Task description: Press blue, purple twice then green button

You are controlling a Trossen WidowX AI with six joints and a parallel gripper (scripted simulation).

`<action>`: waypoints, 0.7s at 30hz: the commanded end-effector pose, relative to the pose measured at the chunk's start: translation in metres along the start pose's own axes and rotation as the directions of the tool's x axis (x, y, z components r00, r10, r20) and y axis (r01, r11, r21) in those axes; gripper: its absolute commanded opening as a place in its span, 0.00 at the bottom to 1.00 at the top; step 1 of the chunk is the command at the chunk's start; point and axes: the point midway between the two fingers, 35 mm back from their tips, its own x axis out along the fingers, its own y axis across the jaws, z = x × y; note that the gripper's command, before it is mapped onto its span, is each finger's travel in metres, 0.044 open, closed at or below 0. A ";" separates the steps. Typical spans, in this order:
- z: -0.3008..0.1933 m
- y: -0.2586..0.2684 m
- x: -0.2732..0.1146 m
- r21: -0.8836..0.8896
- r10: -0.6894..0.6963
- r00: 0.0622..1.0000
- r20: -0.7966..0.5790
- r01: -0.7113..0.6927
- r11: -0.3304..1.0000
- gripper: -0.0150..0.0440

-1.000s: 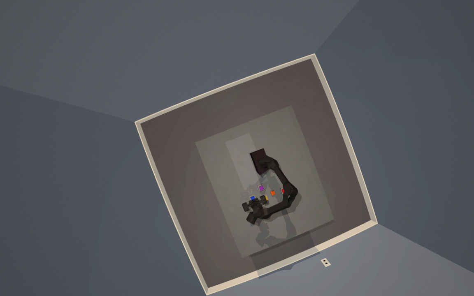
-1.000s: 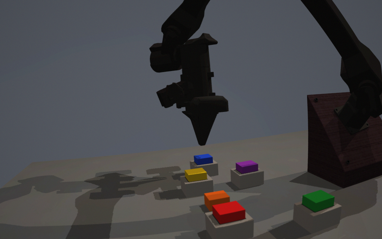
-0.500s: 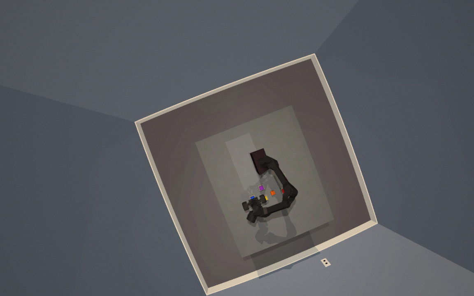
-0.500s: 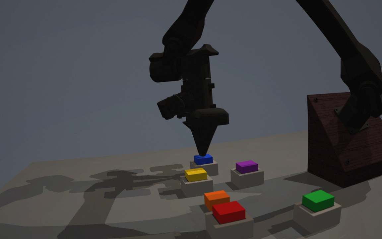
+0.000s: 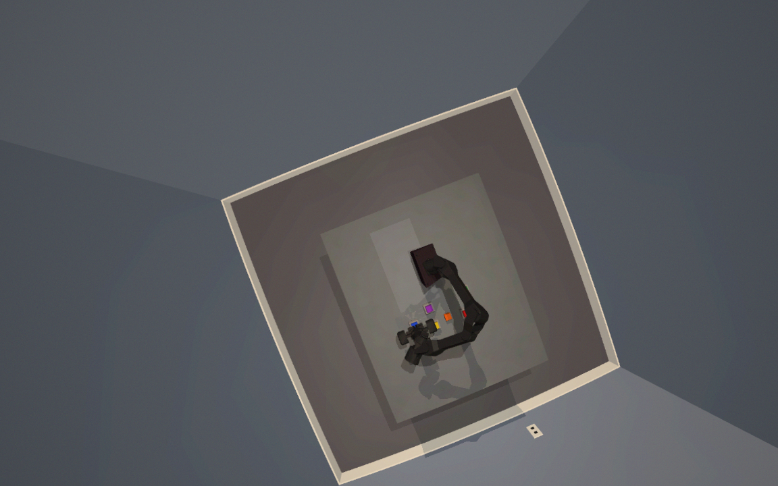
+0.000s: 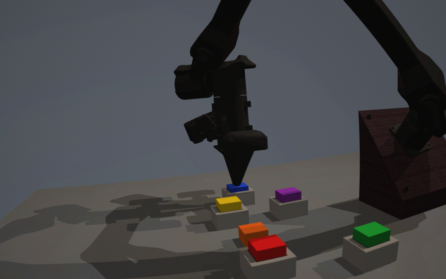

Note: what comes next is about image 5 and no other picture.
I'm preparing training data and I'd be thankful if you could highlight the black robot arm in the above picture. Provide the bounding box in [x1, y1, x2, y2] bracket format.
[405, 255, 489, 365]

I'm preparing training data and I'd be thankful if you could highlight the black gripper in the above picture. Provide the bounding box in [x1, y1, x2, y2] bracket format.
[397, 319, 437, 346]

